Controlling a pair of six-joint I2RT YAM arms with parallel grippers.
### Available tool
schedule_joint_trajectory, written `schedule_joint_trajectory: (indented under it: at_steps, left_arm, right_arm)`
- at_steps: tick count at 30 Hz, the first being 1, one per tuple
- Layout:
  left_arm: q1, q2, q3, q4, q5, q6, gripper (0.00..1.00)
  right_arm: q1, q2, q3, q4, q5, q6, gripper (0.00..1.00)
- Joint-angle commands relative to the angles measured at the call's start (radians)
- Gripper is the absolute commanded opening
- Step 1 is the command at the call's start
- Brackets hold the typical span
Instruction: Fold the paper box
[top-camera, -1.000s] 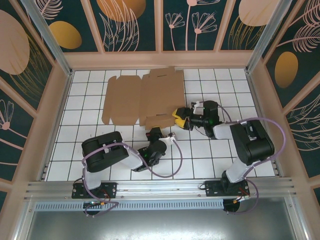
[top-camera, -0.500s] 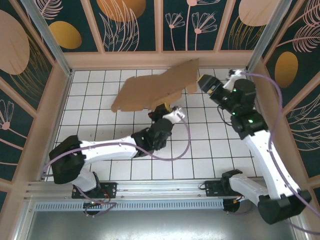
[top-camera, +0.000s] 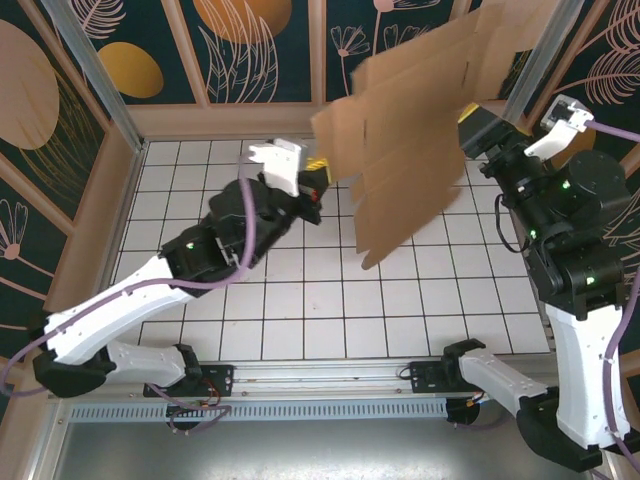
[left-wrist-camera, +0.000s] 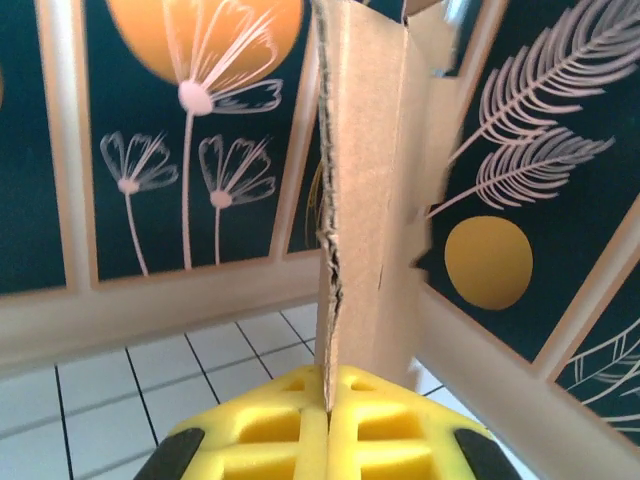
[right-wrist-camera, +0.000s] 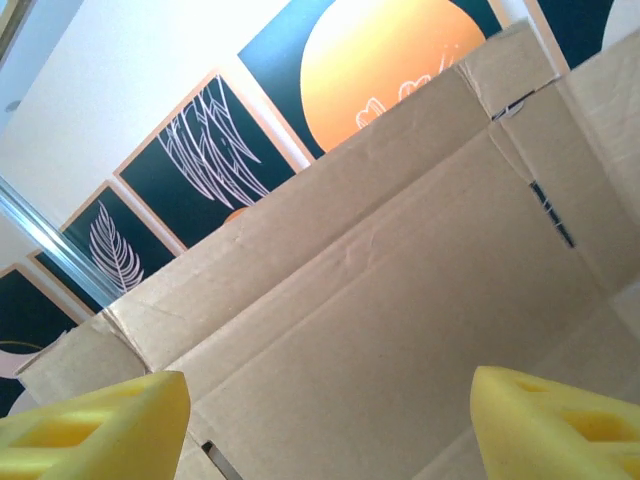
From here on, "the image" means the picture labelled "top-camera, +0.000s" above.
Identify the brown cardboard paper box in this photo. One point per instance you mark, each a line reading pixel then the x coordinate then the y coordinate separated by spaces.
pixel 400 125

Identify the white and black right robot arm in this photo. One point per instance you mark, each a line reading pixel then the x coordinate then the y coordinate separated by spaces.
pixel 580 375

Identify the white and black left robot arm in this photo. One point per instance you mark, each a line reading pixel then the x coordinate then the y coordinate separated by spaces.
pixel 125 300

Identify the grey metal sheet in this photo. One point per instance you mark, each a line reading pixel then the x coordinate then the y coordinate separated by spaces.
pixel 300 450

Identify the aluminium corner post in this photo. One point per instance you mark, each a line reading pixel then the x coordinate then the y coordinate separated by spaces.
pixel 540 55
pixel 100 85

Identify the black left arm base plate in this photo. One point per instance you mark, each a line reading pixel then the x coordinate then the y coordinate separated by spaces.
pixel 220 380

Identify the aluminium mounting rail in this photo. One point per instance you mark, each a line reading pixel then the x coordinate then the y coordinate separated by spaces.
pixel 325 375

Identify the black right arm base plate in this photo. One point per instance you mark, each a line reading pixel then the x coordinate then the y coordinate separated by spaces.
pixel 425 377

